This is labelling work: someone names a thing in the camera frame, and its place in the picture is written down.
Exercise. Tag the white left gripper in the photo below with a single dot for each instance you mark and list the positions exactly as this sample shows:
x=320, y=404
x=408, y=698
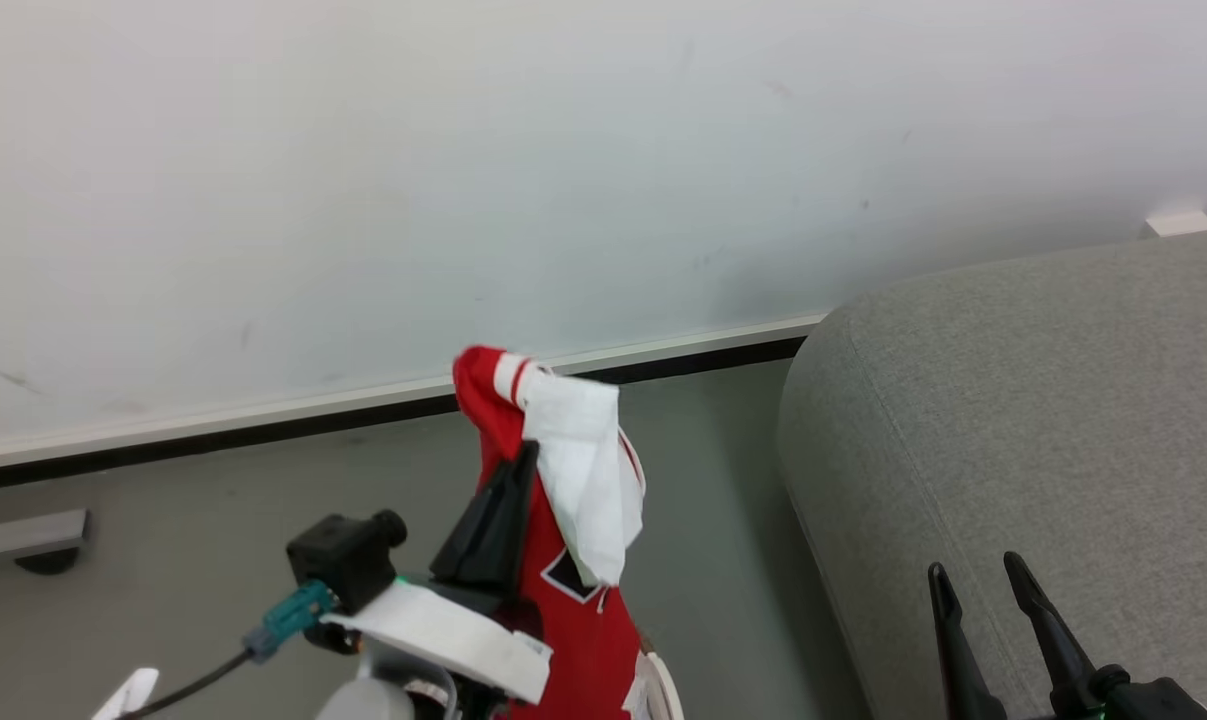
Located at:
x=443, y=628

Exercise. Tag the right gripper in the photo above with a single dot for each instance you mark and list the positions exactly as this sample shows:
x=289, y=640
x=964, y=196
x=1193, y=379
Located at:
x=1081, y=714

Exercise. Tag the red basketball jersey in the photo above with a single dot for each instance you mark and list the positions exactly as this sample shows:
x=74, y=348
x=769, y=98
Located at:
x=583, y=640

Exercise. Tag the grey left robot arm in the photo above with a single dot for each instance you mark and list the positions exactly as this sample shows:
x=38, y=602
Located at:
x=363, y=702

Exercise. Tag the white laundry basket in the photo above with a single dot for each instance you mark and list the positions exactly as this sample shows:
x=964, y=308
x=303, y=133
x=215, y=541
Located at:
x=663, y=692

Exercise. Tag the grey fabric sofa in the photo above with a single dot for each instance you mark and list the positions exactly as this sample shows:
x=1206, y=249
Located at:
x=1043, y=420

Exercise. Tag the white and black baseboard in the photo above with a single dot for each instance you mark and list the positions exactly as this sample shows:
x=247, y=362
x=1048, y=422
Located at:
x=263, y=425

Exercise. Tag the black caster wheel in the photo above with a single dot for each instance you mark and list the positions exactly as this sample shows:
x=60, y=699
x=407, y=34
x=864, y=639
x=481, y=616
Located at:
x=48, y=562

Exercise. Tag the grey metal furniture foot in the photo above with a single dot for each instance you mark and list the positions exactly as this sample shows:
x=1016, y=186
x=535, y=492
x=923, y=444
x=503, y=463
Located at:
x=23, y=533

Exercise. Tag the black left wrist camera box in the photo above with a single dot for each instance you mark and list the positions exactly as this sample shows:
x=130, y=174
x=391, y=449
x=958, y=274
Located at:
x=343, y=558

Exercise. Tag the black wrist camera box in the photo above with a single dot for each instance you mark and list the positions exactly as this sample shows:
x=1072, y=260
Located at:
x=343, y=558
x=1158, y=700

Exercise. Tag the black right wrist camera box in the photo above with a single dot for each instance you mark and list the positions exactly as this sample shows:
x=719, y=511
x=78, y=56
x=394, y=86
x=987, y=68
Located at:
x=1158, y=700

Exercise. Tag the small white wall box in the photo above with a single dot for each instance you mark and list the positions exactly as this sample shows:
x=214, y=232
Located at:
x=1180, y=222

